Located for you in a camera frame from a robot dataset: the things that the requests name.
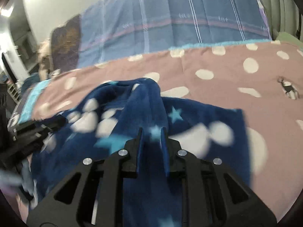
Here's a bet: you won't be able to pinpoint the purple dotted pillow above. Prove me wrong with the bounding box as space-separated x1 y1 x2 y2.
251 0 273 38

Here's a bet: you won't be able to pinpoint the green pillow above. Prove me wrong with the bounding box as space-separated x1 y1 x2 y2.
276 31 303 50

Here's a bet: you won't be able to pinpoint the beige fluffy item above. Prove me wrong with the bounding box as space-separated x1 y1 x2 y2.
37 40 54 81

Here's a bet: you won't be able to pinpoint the blue plaid pillow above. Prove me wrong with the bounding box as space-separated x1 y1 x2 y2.
76 0 273 69

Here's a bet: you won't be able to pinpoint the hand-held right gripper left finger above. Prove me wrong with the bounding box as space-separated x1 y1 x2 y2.
26 127 145 227

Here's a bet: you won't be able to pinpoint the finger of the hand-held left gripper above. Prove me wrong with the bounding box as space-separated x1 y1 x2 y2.
8 116 68 138
12 132 51 158

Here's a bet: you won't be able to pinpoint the dark patterned pillow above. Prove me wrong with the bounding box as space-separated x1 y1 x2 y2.
51 14 82 72

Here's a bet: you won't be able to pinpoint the cream curtain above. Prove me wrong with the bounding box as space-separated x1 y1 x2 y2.
257 0 303 40

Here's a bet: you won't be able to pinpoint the navy fleece garment white spots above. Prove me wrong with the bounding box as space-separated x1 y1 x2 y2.
21 77 251 227

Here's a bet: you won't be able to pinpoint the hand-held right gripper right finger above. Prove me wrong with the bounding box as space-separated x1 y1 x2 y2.
160 127 277 227

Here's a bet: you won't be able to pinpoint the pink polka dot bed blanket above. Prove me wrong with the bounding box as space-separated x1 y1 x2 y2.
7 40 303 223

